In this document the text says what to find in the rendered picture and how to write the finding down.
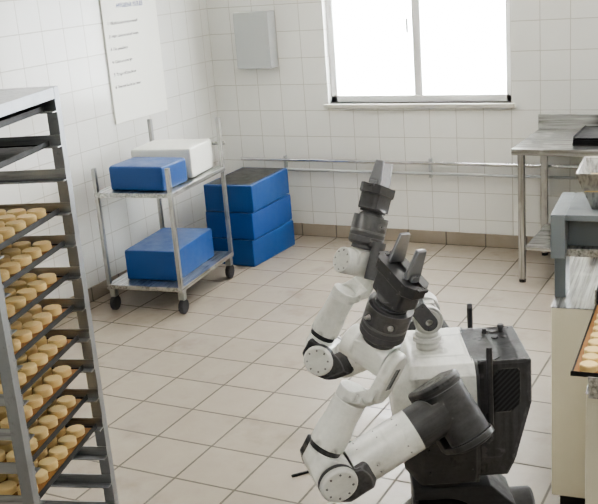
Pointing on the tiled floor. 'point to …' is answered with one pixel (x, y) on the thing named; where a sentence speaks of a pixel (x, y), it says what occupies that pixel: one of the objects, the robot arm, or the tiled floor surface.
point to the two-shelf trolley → (171, 229)
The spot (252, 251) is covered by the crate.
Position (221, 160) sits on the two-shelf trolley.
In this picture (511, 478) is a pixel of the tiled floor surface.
